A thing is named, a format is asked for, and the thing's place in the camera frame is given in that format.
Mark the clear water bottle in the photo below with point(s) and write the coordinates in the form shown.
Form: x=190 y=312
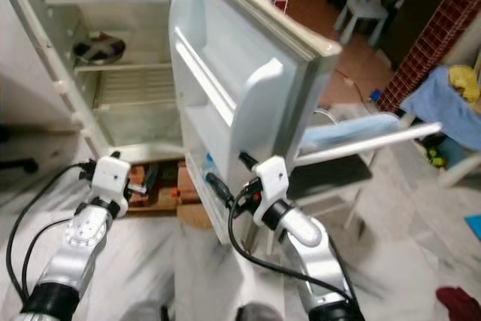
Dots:
x=208 y=178

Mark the red brick fridge stand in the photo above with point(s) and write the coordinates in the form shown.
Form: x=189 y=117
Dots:
x=184 y=186

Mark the white fridge shelf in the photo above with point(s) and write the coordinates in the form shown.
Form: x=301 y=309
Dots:
x=131 y=84

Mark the white fridge door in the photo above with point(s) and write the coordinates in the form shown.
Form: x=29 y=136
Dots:
x=270 y=58

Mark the black flat panel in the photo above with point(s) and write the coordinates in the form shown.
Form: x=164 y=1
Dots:
x=331 y=177

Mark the black chair base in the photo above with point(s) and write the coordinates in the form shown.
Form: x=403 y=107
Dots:
x=16 y=165

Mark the light blue padded board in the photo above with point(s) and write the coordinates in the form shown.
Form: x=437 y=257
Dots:
x=349 y=131

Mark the metal bowl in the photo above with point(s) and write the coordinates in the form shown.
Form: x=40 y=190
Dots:
x=99 y=49

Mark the silver left robot leg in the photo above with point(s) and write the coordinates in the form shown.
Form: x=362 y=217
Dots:
x=144 y=313

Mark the white plastic chair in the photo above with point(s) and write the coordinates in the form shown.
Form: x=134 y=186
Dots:
x=362 y=9

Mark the blue cloth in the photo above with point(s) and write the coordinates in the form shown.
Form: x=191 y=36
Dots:
x=440 y=107

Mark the yellow cloth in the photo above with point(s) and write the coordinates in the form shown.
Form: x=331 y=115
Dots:
x=466 y=82

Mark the dark red cloth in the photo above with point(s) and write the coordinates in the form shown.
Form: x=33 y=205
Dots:
x=460 y=304

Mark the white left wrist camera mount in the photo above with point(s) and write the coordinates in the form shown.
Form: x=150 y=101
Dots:
x=109 y=182

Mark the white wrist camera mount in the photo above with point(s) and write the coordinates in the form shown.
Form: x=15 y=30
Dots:
x=270 y=178
x=109 y=182

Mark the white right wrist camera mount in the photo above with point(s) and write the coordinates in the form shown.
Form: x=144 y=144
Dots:
x=270 y=178

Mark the white metal rail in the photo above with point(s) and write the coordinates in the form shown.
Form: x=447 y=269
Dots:
x=383 y=143

